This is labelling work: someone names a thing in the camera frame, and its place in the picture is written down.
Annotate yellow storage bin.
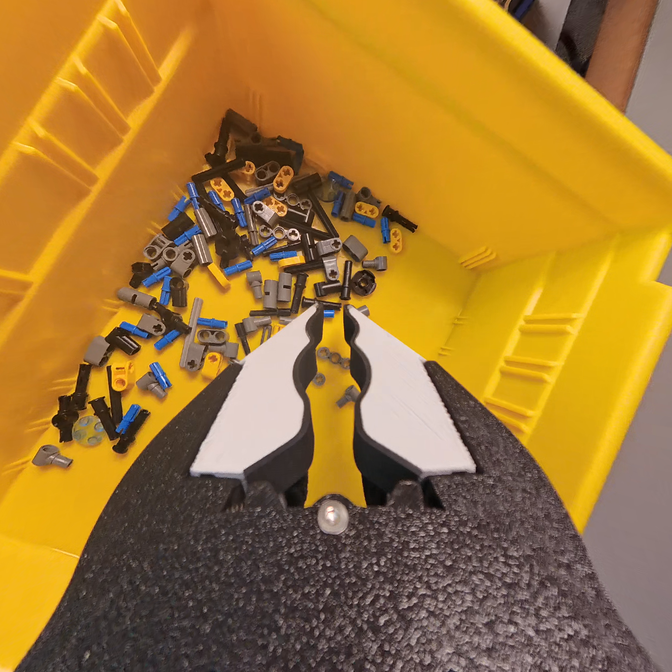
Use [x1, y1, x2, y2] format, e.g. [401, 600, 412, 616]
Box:
[0, 0, 672, 672]

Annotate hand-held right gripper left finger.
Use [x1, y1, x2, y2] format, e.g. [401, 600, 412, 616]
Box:
[191, 305, 321, 482]

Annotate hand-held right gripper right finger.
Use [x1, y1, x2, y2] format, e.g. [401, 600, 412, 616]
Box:
[345, 305, 478, 478]

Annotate heap of grey lego pieces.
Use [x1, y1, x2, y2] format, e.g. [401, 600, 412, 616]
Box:
[32, 105, 421, 470]

